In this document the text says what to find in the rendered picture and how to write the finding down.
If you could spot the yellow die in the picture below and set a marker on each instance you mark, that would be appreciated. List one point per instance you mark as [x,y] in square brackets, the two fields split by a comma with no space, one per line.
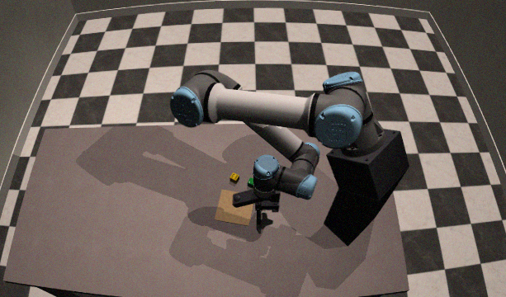
[234,178]

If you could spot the tan flat mat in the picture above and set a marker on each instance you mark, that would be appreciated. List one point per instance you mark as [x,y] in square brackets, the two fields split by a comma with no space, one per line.
[226,212]

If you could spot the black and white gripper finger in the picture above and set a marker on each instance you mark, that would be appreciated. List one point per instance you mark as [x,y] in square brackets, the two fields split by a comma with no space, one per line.
[264,221]

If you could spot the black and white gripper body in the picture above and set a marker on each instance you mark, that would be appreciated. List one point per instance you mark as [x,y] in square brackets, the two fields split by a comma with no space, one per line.
[269,203]

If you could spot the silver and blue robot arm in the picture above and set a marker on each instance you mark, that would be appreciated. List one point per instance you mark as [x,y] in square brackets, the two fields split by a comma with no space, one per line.
[336,119]

